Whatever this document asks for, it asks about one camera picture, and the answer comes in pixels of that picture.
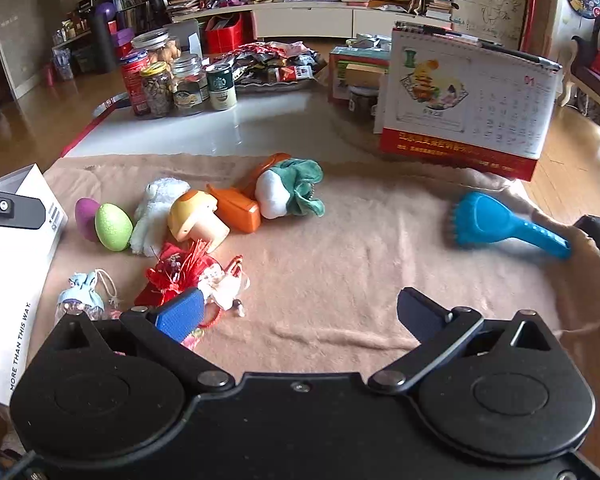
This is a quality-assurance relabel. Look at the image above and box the tray of snack packets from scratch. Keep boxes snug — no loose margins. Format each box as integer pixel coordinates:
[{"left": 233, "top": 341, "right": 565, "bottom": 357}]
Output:
[{"left": 207, "top": 41, "right": 327, "bottom": 93}]

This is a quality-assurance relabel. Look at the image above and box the green starbucks can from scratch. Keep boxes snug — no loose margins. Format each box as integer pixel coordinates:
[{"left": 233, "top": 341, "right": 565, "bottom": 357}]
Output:
[{"left": 206, "top": 62, "right": 237, "bottom": 110}]

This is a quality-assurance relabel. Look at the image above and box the white plush lamb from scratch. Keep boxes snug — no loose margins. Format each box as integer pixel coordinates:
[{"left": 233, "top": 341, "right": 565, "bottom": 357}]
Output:
[{"left": 130, "top": 178, "right": 190, "bottom": 258}]

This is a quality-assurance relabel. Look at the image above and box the green egg toy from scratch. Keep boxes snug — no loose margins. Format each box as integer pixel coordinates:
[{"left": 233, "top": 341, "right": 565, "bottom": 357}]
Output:
[{"left": 95, "top": 203, "right": 133, "bottom": 252}]

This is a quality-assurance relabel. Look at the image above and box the green product box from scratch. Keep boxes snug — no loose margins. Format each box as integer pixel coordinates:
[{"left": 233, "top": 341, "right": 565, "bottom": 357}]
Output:
[{"left": 328, "top": 46, "right": 390, "bottom": 104}]

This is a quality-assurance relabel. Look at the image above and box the beige blanket cloth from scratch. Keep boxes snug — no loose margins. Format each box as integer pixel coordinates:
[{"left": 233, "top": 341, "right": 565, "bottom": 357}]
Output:
[{"left": 26, "top": 152, "right": 600, "bottom": 476}]

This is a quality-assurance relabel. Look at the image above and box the floral fabric pillow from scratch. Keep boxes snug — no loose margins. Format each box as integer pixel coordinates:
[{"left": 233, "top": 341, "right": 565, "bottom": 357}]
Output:
[{"left": 181, "top": 327, "right": 204, "bottom": 352}]

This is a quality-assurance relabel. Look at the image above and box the purple egg toy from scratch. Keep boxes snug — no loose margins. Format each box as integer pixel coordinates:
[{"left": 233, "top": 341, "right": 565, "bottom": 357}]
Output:
[{"left": 74, "top": 197, "right": 100, "bottom": 243}]

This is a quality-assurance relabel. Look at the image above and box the blue herb sachet bag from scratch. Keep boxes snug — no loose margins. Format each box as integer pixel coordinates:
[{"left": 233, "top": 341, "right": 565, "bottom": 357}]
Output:
[{"left": 54, "top": 269, "right": 119, "bottom": 323}]

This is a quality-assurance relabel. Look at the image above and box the red tin can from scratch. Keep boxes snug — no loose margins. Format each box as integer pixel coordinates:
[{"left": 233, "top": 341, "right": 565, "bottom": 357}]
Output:
[{"left": 120, "top": 50, "right": 150, "bottom": 116}]

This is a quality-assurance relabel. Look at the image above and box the large glass jar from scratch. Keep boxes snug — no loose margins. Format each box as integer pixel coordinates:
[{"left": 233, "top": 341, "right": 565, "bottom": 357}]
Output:
[{"left": 131, "top": 28, "right": 182, "bottom": 64}]

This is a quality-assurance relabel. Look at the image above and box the red tasseled charm bundle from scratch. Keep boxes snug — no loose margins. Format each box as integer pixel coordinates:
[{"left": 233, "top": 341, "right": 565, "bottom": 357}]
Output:
[{"left": 134, "top": 240, "right": 250, "bottom": 330}]

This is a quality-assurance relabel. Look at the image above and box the black cylinder roller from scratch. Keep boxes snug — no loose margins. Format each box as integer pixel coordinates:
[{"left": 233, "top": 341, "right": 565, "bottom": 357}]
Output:
[{"left": 90, "top": 2, "right": 118, "bottom": 73}]

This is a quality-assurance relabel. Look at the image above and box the white green radish plush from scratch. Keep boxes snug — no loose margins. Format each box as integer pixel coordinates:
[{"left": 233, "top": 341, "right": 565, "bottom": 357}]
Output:
[{"left": 254, "top": 158, "right": 325, "bottom": 220}]

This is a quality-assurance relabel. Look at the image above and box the yellow lid nut jar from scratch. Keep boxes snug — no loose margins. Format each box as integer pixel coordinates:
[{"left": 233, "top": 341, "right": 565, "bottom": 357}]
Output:
[{"left": 140, "top": 62, "right": 173, "bottom": 117}]

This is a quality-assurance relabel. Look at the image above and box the yellow mushroom toy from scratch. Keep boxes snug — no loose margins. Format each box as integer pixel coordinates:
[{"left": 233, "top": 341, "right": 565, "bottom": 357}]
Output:
[{"left": 168, "top": 190, "right": 230, "bottom": 252}]

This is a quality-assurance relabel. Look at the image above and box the desk calendar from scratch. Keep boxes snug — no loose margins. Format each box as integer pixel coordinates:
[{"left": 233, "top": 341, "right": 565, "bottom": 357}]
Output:
[{"left": 379, "top": 22, "right": 562, "bottom": 181}]

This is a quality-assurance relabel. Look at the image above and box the blue plastic brush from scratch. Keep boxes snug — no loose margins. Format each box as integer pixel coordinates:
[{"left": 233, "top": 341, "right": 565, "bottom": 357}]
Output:
[{"left": 450, "top": 192, "right": 571, "bottom": 260}]

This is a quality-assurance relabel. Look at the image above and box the clear glass jar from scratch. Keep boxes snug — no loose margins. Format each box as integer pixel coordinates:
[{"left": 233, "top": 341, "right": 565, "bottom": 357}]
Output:
[{"left": 172, "top": 53, "right": 209, "bottom": 116}]

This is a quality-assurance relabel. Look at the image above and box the white low cabinet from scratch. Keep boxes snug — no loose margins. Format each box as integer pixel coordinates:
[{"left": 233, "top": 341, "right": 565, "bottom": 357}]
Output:
[{"left": 172, "top": 0, "right": 452, "bottom": 39}]

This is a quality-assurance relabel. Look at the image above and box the orange plastic clip toy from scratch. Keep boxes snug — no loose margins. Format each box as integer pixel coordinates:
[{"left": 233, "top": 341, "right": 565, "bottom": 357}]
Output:
[{"left": 207, "top": 153, "right": 290, "bottom": 234}]

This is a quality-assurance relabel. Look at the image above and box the white cardboard box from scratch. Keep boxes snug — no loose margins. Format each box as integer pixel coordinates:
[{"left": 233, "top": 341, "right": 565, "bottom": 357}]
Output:
[{"left": 0, "top": 165, "right": 68, "bottom": 405}]

